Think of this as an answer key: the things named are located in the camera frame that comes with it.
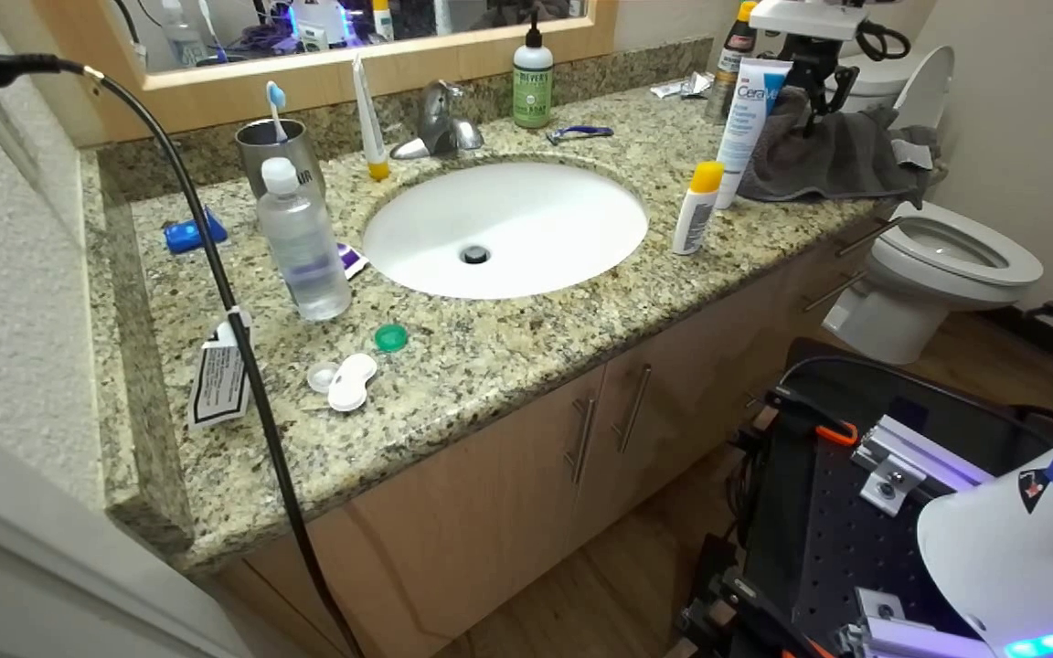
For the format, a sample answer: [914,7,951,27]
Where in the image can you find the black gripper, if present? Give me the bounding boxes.
[787,34,864,127]

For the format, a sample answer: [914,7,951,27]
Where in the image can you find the grey towel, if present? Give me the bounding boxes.
[740,88,946,210]

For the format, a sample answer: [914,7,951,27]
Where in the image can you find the spray can with orange cap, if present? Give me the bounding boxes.
[705,0,762,124]

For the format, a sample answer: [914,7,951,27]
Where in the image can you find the crumpled white wrapper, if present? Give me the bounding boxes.
[648,68,716,107]

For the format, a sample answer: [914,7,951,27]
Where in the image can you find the small white bottle yellow cap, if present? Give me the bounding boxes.
[668,156,728,255]

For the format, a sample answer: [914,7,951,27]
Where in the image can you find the white toilet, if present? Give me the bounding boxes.
[809,43,1051,369]

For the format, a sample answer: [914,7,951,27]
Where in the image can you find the blue razor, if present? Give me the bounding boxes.
[540,121,619,150]

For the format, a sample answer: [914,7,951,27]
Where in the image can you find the green soap pump bottle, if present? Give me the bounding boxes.
[508,7,561,134]

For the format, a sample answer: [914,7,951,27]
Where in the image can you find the orange clamp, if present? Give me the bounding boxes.
[778,391,864,452]

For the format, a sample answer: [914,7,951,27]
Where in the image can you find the white oval sink basin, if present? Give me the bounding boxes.
[360,156,653,305]

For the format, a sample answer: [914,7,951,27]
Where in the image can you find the chrome faucet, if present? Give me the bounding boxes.
[393,76,490,163]

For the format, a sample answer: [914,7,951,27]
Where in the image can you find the black robot table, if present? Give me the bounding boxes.
[689,350,1053,658]

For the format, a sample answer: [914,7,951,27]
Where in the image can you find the wood framed mirror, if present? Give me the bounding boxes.
[31,0,622,140]

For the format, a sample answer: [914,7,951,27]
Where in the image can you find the green round cap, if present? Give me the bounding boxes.
[374,317,413,358]

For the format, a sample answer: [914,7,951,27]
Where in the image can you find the small purple packet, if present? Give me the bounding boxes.
[332,237,374,283]

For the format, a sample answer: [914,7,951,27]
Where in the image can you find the wooden vanity cabinet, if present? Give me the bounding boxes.
[189,200,900,658]

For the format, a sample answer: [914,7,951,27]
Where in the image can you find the clear plastic bottle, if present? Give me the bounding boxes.
[254,155,354,324]

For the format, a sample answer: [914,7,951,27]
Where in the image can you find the blue and white toothbrush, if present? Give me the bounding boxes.
[260,76,293,145]

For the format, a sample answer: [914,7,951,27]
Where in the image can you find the metal cup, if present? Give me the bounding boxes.
[232,116,330,206]

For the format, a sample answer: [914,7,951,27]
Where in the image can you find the white contact lens case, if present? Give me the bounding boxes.
[304,347,384,421]

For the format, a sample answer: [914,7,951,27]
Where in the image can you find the blue plastic clip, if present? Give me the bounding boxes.
[161,210,235,260]

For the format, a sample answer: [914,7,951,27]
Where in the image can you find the metal cabinet door handle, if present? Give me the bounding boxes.
[563,388,602,486]
[614,361,653,456]

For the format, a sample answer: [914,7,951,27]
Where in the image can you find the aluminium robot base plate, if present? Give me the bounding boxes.
[840,414,1001,658]

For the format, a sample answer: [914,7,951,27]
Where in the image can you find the black power cable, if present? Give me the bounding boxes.
[0,46,367,658]

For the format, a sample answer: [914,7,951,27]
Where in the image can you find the white cable tag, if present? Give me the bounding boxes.
[187,314,255,433]

